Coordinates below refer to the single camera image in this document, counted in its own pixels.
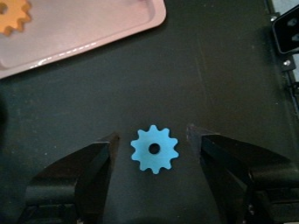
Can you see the yellow gear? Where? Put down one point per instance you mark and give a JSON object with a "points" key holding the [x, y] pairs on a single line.
{"points": [[16, 18]]}

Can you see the black box with screws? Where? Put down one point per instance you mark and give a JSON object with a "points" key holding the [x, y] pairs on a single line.
{"points": [[287, 32]]}

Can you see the pink plastic tray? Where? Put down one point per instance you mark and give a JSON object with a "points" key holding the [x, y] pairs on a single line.
{"points": [[86, 26]]}

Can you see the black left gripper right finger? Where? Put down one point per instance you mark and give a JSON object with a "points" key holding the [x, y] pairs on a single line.
{"points": [[240, 175]]}

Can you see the large blue gear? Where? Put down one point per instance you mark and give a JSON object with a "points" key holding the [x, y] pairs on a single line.
{"points": [[163, 162]]}

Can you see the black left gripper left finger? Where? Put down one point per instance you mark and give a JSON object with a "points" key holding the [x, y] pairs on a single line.
{"points": [[66, 180]]}

